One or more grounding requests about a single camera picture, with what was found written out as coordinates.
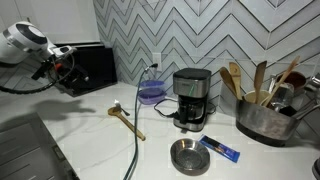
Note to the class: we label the grey panelled cabinet front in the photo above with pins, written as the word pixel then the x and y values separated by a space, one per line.
pixel 23 150

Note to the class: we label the shiny steel utensil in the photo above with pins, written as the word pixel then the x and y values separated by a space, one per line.
pixel 313 83

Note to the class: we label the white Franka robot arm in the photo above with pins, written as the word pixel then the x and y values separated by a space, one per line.
pixel 23 40

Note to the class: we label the large purple-lidded plastic container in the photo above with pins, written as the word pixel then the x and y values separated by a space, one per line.
pixel 150 96

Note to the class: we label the black steel coffee maker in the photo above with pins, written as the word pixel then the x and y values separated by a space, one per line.
pixel 191 86

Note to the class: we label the blue snack bar wrapper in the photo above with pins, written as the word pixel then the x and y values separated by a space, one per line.
pixel 220 148

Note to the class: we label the flat wooden spatula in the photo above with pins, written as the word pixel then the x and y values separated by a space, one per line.
pixel 260 76

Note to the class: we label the small purple-lidded plastic container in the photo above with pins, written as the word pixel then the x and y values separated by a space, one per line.
pixel 151 84

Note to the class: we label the shiny steel measuring cup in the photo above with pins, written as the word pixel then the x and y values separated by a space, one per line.
pixel 283 95

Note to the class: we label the slotted wooden spoon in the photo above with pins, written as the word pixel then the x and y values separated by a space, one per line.
pixel 236 76

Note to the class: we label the black toaster oven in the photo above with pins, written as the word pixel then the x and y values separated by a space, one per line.
pixel 100 66

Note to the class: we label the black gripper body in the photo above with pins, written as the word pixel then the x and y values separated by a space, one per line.
pixel 71 75

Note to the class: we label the steel utensil holder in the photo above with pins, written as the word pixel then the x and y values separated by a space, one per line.
pixel 263 120

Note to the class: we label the white wall outlet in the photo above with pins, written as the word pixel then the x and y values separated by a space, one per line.
pixel 156 58

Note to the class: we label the white upper cabinet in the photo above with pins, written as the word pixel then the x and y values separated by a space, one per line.
pixel 66 20

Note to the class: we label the dark round object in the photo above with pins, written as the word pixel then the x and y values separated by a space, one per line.
pixel 316 168

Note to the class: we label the steel bowl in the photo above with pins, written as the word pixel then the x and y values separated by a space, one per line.
pixel 190 156

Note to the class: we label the cream round cup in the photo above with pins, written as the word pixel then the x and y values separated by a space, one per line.
pixel 250 96

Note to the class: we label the dark red ladle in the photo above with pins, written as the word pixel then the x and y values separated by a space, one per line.
pixel 295 79

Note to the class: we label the thin wooden stirrer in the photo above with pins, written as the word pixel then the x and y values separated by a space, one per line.
pixel 283 78

